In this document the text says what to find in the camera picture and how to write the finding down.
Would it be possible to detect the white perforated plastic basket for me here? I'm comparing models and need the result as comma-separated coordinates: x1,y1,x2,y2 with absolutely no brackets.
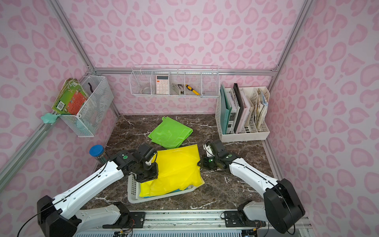
127,173,204,204

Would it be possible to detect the golden yellow raincoat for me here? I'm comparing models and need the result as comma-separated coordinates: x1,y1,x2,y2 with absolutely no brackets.
155,145,204,187

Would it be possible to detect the green raincoat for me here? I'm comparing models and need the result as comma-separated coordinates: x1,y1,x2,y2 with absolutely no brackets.
148,117,193,149

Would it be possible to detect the blue raincoat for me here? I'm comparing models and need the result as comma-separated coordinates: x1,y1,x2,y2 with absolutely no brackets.
149,189,183,198

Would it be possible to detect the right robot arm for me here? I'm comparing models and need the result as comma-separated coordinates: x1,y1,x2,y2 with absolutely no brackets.
198,140,306,234

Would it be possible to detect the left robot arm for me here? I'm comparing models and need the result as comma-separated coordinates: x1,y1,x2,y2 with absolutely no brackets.
37,143,159,237

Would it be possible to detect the blue lid pen canister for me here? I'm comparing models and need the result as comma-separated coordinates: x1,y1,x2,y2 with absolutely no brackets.
89,145,108,165

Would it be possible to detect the white desktop file organizer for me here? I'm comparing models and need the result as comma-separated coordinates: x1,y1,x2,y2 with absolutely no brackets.
215,86,270,142

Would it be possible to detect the teal folder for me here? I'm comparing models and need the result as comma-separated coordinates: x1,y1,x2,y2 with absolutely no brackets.
220,85,232,134

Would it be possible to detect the black folder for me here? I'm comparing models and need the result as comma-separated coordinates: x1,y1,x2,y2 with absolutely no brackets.
233,83,245,134

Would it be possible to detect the beige paper stack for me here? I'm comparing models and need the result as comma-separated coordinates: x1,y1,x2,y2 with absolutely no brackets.
255,88,268,131

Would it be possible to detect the yellow utility knife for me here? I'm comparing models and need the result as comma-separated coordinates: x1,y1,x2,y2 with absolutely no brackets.
186,85,200,96

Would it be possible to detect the round metal tin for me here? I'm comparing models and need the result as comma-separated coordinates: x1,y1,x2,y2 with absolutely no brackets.
141,86,152,95

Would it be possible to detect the white pink calculator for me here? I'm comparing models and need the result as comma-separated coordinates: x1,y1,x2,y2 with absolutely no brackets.
156,75,170,95

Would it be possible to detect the green red booklet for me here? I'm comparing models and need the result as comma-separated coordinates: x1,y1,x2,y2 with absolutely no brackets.
52,78,89,116

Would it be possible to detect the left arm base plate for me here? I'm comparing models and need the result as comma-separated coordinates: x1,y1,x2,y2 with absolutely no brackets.
113,211,146,229

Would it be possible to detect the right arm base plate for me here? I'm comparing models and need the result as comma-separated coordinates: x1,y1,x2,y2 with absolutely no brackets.
220,211,255,228

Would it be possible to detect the white mesh wall basket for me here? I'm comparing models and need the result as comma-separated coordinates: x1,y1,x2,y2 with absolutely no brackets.
60,76,114,137

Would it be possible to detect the white wire wall shelf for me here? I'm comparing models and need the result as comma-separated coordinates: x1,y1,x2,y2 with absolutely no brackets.
129,64,221,97

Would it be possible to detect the mint green wall hook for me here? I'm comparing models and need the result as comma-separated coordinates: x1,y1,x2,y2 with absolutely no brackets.
40,113,60,124

